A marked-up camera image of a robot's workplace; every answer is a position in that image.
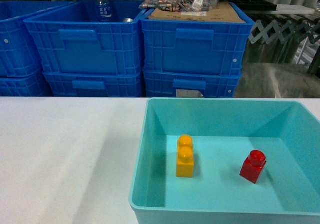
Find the metal can top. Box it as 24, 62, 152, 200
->
122, 18, 134, 23

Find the cardboard sheet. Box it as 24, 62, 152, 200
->
148, 2, 245, 24

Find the blue crate lower right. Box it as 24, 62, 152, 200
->
143, 69, 242, 98

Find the teal plastic tray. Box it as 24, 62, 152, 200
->
129, 98, 320, 224

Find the blue crate lower left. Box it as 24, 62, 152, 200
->
0, 69, 53, 97

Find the blue crate upper middle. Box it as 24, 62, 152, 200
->
24, 0, 143, 75

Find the grey scissor lattice rack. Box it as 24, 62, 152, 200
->
248, 18, 320, 44

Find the blue crate upper left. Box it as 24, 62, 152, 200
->
0, 1, 71, 78

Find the blue crate lower middle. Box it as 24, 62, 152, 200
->
43, 72, 143, 98

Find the blue crate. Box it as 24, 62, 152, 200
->
143, 69, 242, 98
43, 72, 143, 98
140, 2, 254, 76
24, 0, 143, 75
0, 69, 53, 97
0, 1, 71, 78

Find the yellow toy block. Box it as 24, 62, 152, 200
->
176, 134, 195, 178

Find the red toy block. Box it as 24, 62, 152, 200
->
239, 150, 267, 184

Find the clear water bottle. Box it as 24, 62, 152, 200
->
95, 0, 113, 22

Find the blue crate upper right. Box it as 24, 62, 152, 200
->
140, 2, 254, 76

